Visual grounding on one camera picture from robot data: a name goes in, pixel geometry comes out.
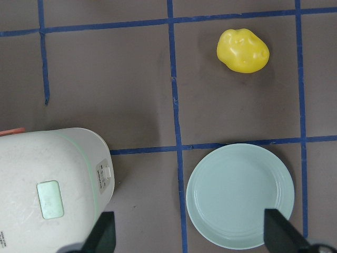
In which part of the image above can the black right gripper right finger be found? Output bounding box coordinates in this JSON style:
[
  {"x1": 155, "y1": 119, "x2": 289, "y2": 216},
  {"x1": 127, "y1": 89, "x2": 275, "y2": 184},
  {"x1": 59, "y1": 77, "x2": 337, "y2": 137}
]
[{"x1": 263, "y1": 209, "x2": 310, "y2": 253}]

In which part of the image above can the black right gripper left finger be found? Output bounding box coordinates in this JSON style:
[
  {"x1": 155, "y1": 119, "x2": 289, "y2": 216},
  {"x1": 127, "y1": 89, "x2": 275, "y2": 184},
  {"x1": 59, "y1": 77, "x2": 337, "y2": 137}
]
[{"x1": 81, "y1": 211, "x2": 116, "y2": 253}]

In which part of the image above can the white rice cooker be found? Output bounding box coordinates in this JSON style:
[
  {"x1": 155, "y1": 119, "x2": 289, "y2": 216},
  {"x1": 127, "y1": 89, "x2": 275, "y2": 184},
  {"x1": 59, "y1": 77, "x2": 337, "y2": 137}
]
[{"x1": 1, "y1": 128, "x2": 115, "y2": 252}]

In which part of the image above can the green plate near potato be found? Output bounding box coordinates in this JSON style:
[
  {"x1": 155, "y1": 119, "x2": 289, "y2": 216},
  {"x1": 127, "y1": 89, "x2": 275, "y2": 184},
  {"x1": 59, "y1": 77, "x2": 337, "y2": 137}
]
[{"x1": 186, "y1": 143, "x2": 295, "y2": 250}]

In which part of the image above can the yellow toy potato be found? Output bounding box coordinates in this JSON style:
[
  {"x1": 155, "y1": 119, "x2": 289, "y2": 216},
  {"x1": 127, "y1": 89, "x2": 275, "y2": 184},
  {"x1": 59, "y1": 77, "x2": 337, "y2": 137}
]
[{"x1": 216, "y1": 28, "x2": 270, "y2": 74}]

